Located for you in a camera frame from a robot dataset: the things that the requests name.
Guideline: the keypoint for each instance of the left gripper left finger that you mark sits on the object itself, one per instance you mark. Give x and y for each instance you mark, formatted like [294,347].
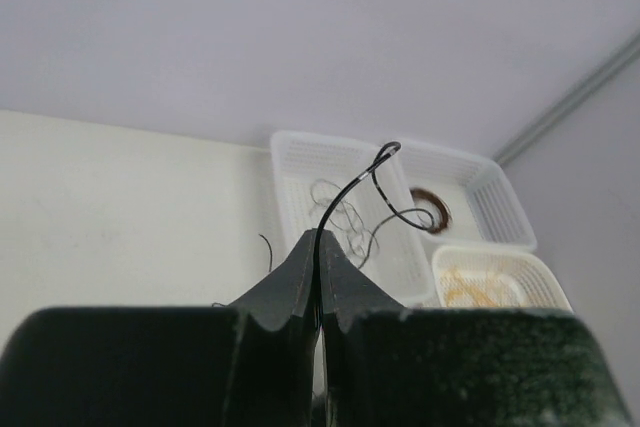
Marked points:
[249,363]

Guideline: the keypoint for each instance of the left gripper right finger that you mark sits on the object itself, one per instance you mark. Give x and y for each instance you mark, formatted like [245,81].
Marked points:
[390,365]

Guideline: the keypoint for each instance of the white rounded perforated basket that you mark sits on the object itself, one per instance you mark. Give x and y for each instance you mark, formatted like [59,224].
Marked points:
[490,278]

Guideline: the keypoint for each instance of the white rectangular basket left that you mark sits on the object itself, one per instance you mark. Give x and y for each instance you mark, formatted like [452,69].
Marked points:
[310,170]

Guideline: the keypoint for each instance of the white rectangular basket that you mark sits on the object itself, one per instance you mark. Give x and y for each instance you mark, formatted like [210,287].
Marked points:
[310,170]
[481,204]

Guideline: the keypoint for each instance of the white rectangular basket right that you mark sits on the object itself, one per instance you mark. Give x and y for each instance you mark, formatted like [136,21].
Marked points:
[481,204]

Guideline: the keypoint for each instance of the right aluminium frame post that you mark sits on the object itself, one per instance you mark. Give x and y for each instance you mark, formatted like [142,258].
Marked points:
[599,77]

